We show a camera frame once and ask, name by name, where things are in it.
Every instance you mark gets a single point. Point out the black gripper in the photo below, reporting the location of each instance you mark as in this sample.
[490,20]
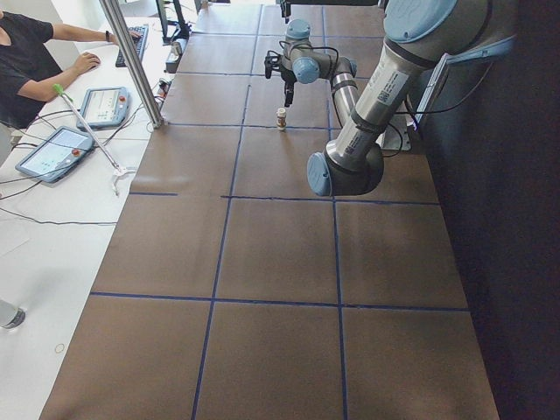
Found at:
[287,80]

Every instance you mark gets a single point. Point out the white PPR pipe valve piece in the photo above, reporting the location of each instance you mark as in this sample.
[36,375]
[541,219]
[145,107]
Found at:
[281,114]

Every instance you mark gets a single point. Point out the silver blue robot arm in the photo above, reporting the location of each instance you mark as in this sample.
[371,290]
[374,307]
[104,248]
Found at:
[417,35]

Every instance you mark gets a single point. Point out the metal weight cylinder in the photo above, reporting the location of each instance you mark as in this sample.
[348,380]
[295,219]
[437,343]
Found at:
[178,46]

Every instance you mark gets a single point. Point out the orange black connector board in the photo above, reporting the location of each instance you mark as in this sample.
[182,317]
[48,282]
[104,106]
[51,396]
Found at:
[163,87]

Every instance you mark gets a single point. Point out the black monitor stand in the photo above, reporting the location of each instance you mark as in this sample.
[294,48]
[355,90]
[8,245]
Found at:
[172,28]

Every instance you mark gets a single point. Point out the far teach pendant tablet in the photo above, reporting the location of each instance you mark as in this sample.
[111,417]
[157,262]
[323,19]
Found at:
[105,108]

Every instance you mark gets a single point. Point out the teach pendant tablet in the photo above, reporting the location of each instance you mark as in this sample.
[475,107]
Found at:
[57,155]
[105,108]

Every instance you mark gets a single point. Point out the near teach pendant tablet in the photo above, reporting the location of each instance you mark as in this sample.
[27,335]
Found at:
[57,155]

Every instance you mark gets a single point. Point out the person in black shirt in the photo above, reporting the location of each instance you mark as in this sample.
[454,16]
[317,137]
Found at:
[28,70]

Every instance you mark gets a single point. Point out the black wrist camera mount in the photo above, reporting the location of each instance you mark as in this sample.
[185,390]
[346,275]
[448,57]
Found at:
[272,63]

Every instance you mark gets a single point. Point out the aluminium frame post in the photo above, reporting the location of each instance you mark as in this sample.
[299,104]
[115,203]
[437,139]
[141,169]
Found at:
[117,22]

